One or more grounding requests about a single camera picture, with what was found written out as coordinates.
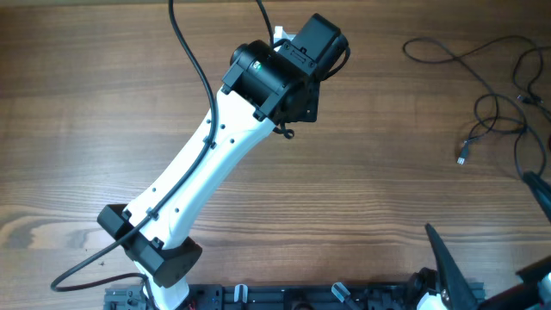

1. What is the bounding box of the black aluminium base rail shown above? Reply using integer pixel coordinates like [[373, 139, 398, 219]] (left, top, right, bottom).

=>
[[103, 283, 416, 310]]

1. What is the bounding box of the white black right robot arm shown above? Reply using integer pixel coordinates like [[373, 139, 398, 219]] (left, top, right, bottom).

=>
[[416, 224, 550, 309]]

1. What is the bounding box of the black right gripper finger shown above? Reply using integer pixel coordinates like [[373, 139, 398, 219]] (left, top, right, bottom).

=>
[[424, 223, 478, 310], [522, 171, 551, 221]]

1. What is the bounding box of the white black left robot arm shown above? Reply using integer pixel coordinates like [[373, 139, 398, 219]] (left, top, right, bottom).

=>
[[97, 15, 350, 309]]

